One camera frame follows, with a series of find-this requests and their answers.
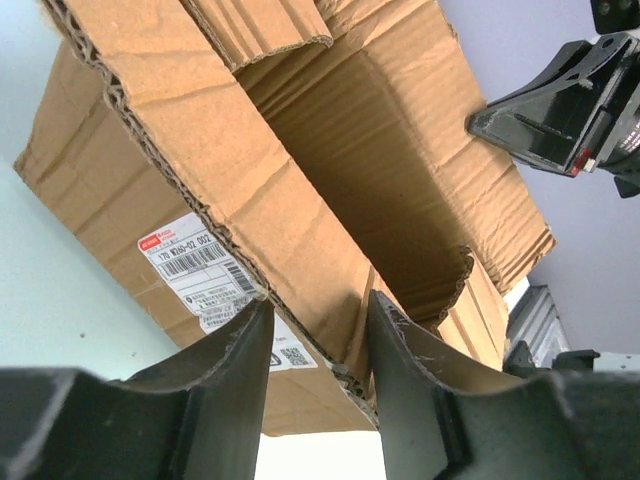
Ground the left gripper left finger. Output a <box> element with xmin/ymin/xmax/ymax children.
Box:
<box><xmin>1</xmin><ymin>301</ymin><xmax>274</xmax><ymax>479</ymax></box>

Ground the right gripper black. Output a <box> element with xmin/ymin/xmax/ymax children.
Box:
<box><xmin>468</xmin><ymin>34</ymin><xmax>639</xmax><ymax>198</ymax></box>

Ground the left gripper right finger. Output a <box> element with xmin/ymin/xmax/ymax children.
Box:
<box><xmin>367</xmin><ymin>290</ymin><xmax>639</xmax><ymax>479</ymax></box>

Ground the brown cardboard express box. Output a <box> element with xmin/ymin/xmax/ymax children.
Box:
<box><xmin>14</xmin><ymin>1</ymin><xmax>555</xmax><ymax>436</ymax></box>

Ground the white shipping label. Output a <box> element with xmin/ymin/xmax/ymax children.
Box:
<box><xmin>137</xmin><ymin>212</ymin><xmax>319</xmax><ymax>372</ymax></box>

